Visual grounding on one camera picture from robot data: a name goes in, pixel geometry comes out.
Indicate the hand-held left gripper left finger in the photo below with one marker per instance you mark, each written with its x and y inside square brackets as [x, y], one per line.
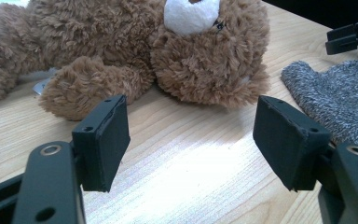
[102, 149]

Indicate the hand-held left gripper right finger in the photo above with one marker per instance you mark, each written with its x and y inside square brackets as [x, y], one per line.
[286, 140]

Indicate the grey knit doll sweater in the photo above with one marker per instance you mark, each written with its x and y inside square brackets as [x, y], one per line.
[338, 93]

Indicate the brown teddy bear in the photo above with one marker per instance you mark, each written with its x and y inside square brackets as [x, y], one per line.
[199, 68]

